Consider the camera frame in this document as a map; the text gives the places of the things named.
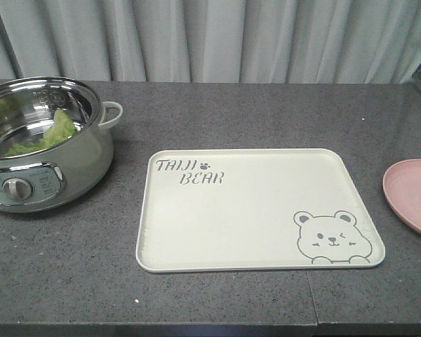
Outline cream bear serving tray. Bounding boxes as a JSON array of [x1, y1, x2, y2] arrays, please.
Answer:
[[135, 148, 386, 273]]

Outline green lettuce leaf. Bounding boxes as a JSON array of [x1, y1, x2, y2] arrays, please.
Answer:
[[3, 109, 77, 157]]

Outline pink round plate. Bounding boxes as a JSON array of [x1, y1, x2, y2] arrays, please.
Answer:
[[382, 159, 421, 234]]

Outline white pleated curtain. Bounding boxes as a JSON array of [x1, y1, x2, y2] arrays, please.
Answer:
[[0, 1, 421, 84]]

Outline light green electric pot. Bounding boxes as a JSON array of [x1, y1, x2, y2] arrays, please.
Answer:
[[0, 77, 123, 213]]

